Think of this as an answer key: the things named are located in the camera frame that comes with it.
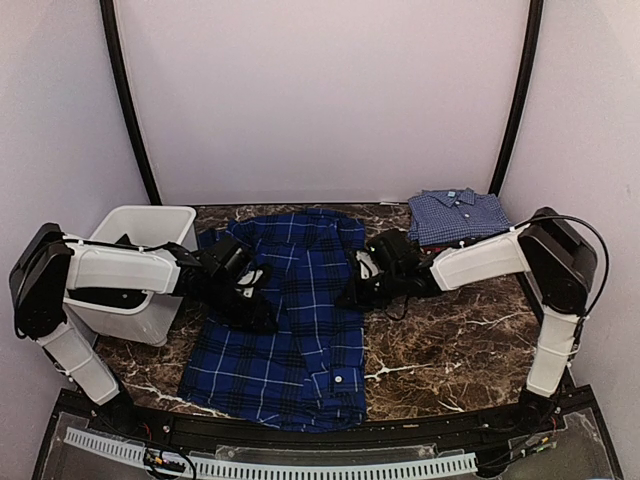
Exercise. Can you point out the right black frame post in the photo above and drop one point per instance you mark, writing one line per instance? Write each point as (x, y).
(518, 103)

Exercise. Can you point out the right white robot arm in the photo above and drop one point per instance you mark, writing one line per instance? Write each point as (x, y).
(560, 261)

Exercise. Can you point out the black frame post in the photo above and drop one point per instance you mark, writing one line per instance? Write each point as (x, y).
(124, 94)
(518, 103)

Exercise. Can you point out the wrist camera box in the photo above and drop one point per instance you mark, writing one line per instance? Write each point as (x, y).
(389, 251)
(228, 263)

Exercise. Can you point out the left black frame post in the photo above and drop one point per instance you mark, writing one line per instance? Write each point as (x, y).
(124, 94)

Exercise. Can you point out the dark blue plaid shirt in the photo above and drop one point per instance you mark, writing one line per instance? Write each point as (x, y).
(309, 375)

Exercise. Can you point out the red black folded shirt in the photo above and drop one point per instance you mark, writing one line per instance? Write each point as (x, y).
(436, 249)

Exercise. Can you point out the black garment in bin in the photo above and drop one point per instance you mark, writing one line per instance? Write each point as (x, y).
(124, 240)

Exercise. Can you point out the white plastic bin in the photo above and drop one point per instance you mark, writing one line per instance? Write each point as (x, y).
(136, 315)

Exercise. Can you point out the white slotted cable duct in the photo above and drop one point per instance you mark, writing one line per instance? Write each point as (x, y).
(259, 463)

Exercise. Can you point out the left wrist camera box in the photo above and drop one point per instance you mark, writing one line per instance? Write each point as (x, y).
(228, 263)

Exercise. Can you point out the light blue checked folded shirt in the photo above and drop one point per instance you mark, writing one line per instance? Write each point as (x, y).
(442, 217)

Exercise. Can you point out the black front rail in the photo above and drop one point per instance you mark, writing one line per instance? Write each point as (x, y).
(485, 429)

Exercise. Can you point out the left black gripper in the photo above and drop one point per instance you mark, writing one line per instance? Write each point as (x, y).
(254, 318)

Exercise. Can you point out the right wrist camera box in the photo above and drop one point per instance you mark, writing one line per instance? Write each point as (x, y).
(389, 251)

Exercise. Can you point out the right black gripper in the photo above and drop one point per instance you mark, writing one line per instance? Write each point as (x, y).
(356, 299)

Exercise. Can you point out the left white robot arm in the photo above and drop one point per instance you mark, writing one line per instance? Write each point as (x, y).
(53, 264)

